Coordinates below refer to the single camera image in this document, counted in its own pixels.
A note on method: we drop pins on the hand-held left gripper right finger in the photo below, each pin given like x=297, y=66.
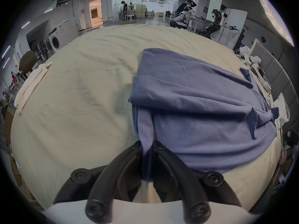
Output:
x=174, y=171

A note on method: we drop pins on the white washing machine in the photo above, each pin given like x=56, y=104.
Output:
x=55, y=40

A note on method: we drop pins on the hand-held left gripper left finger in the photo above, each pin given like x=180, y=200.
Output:
x=116, y=171

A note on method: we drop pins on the grey padded headboard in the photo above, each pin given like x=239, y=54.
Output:
x=274, y=66

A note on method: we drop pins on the dark blue shirt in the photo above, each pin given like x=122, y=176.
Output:
x=198, y=115

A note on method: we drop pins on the white plastic bag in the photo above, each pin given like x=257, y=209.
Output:
x=282, y=108

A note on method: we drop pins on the spare white hand-held gripper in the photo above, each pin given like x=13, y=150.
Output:
x=253, y=62

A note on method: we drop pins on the white hand controller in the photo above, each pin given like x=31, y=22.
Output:
x=269, y=97

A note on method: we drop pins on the brown round-backed chair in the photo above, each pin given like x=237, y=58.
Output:
x=28, y=61

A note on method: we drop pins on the black and white humanoid robot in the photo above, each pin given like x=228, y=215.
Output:
x=183, y=14
x=219, y=23

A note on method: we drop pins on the white folded cloth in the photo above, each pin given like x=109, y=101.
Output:
x=30, y=85

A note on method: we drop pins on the white stool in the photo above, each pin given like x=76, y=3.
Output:
x=130, y=18

